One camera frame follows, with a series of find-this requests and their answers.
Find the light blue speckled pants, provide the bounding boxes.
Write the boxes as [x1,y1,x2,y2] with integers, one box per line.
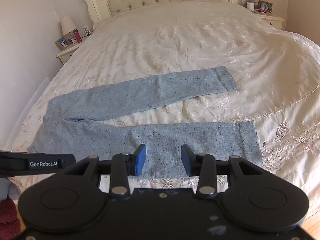
[28,67,263,179]

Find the dark red fuzzy sleeve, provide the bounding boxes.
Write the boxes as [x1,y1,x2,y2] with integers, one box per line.
[0,198,21,239]

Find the left cream nightstand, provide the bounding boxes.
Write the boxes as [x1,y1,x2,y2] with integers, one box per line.
[56,37,88,64]

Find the cream nightstand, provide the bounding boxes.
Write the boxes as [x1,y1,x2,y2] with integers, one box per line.
[252,12,285,30]
[56,37,88,64]

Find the cream embroidered bedspread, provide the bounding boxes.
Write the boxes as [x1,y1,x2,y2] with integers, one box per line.
[11,0,319,214]

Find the red box on nightstand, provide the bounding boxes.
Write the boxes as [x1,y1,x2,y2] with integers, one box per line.
[73,29,82,43]

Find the small white device nightstand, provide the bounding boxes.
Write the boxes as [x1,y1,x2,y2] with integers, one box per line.
[84,27,91,35]

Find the left white table lamp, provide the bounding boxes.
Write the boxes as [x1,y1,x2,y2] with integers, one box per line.
[60,16,77,38]

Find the right cream nightstand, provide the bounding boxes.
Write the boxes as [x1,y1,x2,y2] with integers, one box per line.
[252,12,285,30]

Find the white jar on nightstand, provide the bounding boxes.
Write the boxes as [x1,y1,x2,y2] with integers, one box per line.
[247,1,255,12]

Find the wooden photo frame left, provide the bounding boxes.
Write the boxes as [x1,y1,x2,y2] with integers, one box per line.
[55,37,70,50]

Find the photo frame right nightstand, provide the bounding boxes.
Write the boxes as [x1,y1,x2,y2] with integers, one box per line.
[257,0,273,12]

